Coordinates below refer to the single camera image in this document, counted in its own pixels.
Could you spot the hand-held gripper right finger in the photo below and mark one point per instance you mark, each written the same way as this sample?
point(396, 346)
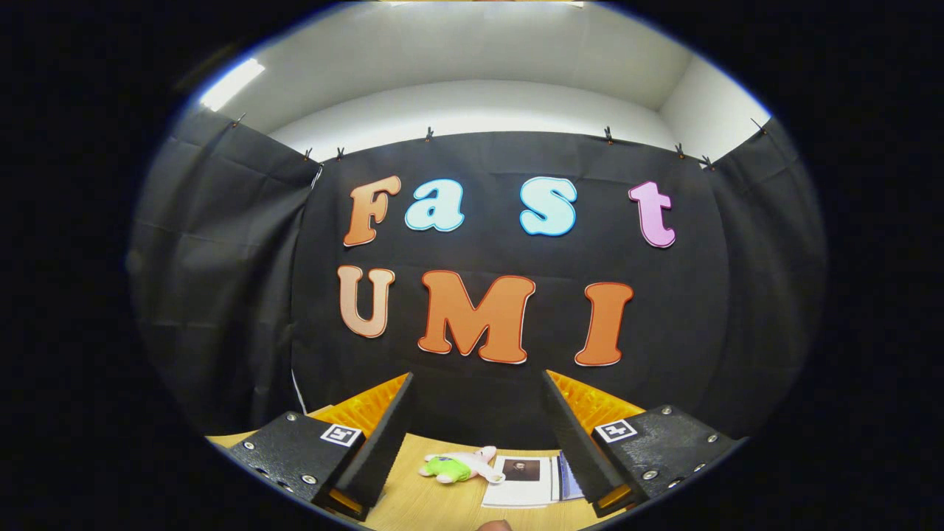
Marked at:
point(575, 442)

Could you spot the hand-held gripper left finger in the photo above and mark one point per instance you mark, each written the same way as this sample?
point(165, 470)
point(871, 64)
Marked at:
point(383, 442)

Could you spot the white book with dark photo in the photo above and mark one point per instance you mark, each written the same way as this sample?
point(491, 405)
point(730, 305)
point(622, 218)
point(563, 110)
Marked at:
point(516, 493)

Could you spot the blue book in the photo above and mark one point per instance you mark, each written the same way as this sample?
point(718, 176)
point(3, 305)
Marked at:
point(569, 479)

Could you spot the green and pink plush toy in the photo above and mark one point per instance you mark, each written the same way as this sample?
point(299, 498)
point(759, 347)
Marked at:
point(453, 468)

